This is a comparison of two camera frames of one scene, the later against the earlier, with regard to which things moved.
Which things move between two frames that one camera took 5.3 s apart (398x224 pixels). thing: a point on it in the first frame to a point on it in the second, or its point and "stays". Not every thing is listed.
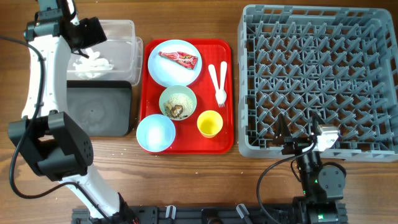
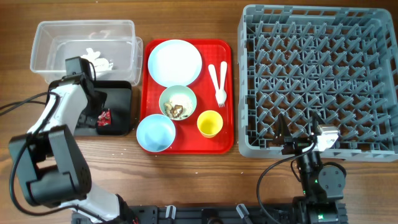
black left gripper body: (88, 34) to (97, 102)
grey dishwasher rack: (340, 63) stays
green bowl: (178, 102) stays
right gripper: (295, 144) stays
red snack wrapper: (184, 60) to (105, 117)
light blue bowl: (155, 132) stays
